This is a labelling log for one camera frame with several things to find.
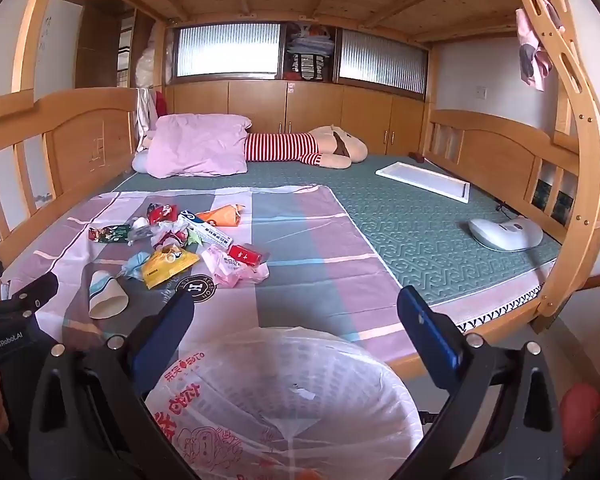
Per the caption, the orange snack packet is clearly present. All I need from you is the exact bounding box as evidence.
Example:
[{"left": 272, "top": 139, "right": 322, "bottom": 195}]
[{"left": 196, "top": 204, "right": 247, "bottom": 229}]

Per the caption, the frosted glass panel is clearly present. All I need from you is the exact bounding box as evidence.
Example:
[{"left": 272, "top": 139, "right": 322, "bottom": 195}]
[
  {"left": 337, "top": 27, "right": 428, "bottom": 96},
  {"left": 174, "top": 25, "right": 283, "bottom": 80}
]

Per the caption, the wooden bunk ladder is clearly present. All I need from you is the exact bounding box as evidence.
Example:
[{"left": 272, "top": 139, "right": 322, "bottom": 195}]
[{"left": 509, "top": 0, "right": 600, "bottom": 333}]

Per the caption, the plush toy with striped shirt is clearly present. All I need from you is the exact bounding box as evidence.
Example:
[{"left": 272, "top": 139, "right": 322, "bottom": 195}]
[{"left": 245, "top": 125, "right": 371, "bottom": 170}]

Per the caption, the wooden wardrobe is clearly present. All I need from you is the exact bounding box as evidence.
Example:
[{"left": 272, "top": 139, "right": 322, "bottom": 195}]
[{"left": 62, "top": 0, "right": 157, "bottom": 92}]

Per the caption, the white toothpaste box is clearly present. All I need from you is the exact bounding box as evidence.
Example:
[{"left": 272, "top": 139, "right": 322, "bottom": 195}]
[{"left": 177, "top": 211, "right": 234, "bottom": 248}]

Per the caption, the dark green snack packet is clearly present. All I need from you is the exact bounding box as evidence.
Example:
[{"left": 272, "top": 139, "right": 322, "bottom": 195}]
[{"left": 89, "top": 224, "right": 133, "bottom": 244}]

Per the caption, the red round object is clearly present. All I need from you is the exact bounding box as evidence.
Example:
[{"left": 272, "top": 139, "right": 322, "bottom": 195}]
[{"left": 561, "top": 382, "right": 600, "bottom": 457}]

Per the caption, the white paper cup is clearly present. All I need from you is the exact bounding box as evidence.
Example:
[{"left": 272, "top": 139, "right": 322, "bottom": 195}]
[{"left": 87, "top": 270, "right": 130, "bottom": 320}]

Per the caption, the white hanging cloth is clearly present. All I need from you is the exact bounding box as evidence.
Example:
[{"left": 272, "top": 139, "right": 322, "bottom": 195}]
[{"left": 134, "top": 87, "right": 156, "bottom": 142}]

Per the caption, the wooden bunk bed frame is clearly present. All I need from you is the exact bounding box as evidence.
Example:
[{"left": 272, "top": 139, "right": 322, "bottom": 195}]
[{"left": 0, "top": 0, "right": 600, "bottom": 333}]

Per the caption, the checked pink grey sheet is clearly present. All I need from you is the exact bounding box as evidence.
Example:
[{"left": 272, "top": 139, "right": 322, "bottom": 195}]
[{"left": 0, "top": 185, "right": 422, "bottom": 377}]

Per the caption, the yellow snack packet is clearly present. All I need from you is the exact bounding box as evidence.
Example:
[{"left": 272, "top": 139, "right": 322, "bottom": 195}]
[{"left": 141, "top": 247, "right": 201, "bottom": 290}]

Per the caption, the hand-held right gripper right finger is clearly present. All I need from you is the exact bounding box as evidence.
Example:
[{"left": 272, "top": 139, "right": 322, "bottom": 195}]
[{"left": 390, "top": 285, "right": 566, "bottom": 480}]

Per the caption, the bundle of plastic bags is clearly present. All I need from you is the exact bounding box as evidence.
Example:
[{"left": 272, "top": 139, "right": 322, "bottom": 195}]
[{"left": 286, "top": 23, "right": 334, "bottom": 54}]

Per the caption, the pink pillow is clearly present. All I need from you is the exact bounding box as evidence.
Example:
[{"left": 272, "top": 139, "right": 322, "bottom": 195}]
[{"left": 145, "top": 113, "right": 253, "bottom": 179}]

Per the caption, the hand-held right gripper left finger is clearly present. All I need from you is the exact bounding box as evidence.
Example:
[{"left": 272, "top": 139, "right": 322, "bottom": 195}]
[{"left": 27, "top": 287, "right": 201, "bottom": 480}]

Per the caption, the white handheld appliance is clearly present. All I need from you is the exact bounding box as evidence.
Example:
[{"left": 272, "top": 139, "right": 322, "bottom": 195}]
[{"left": 467, "top": 215, "right": 545, "bottom": 253}]

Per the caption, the black striped tote bag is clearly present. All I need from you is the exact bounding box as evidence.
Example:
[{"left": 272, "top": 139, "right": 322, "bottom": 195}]
[{"left": 290, "top": 52, "right": 332, "bottom": 82}]

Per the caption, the red wrapper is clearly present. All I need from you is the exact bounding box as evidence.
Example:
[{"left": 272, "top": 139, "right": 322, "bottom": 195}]
[{"left": 146, "top": 203, "right": 179, "bottom": 226}]

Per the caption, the trash bin with plastic bag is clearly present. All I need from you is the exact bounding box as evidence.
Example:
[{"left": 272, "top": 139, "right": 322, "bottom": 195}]
[{"left": 144, "top": 325, "right": 427, "bottom": 480}]

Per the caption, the light blue wrapper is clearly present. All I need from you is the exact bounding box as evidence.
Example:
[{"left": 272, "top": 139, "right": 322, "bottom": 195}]
[{"left": 121, "top": 252, "right": 153, "bottom": 281}]

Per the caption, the pink hanging garment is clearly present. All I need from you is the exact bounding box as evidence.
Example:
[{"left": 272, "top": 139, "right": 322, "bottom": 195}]
[{"left": 515, "top": 0, "right": 556, "bottom": 92}]

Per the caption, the clear plastic wrapper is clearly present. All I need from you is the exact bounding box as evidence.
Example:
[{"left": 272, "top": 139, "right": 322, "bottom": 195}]
[{"left": 152, "top": 222, "right": 201, "bottom": 252}]

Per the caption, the white plastic wrapped bundle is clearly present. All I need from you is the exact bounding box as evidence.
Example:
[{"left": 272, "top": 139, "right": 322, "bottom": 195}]
[{"left": 134, "top": 22, "right": 173, "bottom": 91}]

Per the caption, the green patterned mattress mat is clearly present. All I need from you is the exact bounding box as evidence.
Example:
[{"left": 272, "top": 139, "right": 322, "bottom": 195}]
[{"left": 97, "top": 152, "right": 564, "bottom": 307}]

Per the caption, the white flat tray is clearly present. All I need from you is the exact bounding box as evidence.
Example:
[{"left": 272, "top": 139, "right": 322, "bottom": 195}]
[{"left": 375, "top": 161, "right": 472, "bottom": 205}]

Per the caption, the red packet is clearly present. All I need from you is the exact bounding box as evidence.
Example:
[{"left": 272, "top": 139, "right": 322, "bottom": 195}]
[{"left": 227, "top": 244, "right": 264, "bottom": 266}]

